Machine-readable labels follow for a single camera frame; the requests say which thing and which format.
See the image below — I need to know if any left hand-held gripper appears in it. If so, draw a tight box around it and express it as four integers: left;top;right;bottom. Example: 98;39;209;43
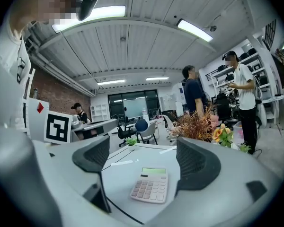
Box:
27;97;119;144

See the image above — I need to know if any dark glass window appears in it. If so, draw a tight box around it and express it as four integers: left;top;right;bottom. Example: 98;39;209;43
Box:
108;90;160;121

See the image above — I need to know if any white rack shelf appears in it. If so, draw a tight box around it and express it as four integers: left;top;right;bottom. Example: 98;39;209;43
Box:
205;35;279;125

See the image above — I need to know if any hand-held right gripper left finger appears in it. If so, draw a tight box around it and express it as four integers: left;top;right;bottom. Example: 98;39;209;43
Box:
32;135;145;227

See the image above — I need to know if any black office chair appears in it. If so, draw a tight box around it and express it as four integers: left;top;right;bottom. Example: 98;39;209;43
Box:
214;92;232;122
116;123;137;148

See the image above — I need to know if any grey harness with black buckles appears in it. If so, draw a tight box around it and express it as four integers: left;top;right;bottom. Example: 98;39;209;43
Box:
16;57;27;84

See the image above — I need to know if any white side table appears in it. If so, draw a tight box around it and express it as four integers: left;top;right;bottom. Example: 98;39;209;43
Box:
268;95;284;125

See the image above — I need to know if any blue chair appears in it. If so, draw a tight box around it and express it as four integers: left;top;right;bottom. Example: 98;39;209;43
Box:
134;119;160;146

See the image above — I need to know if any brown dried plant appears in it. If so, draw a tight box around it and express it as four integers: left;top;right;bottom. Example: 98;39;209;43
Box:
167;105;219;143

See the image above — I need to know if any person's head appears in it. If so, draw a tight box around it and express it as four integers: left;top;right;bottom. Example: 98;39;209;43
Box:
9;0;82;36

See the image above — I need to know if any orange flower plant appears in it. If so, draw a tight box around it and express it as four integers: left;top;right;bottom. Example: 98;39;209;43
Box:
212;123;234;148

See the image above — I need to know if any white cubby shelf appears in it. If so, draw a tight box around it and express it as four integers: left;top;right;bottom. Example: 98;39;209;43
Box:
90;104;109;123

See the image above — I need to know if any pink and white calculator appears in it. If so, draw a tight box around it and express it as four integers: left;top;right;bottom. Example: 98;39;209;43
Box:
129;166;169;204

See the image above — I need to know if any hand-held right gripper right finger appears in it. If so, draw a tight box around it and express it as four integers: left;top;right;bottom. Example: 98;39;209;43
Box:
145;137;284;227

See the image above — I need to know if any person's cream shirt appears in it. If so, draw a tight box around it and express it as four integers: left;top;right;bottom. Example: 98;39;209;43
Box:
0;15;33;132

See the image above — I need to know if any black head camera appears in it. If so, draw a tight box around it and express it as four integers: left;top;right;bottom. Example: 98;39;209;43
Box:
77;0;99;21

